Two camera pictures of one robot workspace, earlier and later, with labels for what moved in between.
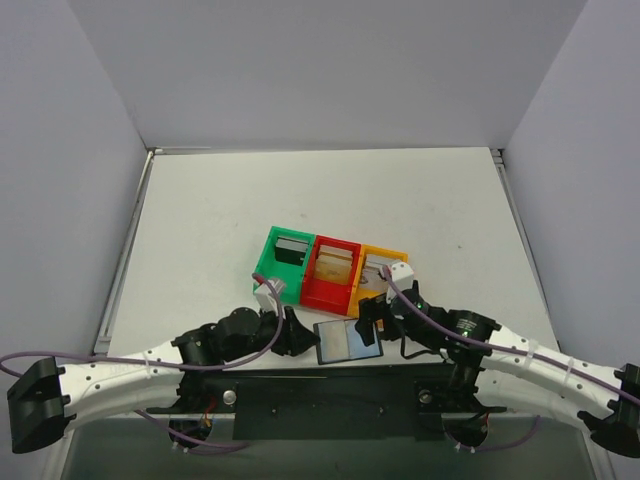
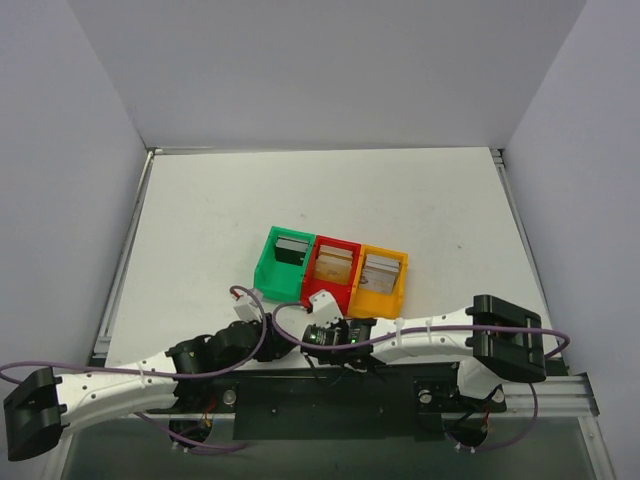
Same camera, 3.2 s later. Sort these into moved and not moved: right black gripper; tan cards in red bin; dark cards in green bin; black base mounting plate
Moved: right black gripper
Not moved: black base mounting plate; dark cards in green bin; tan cards in red bin
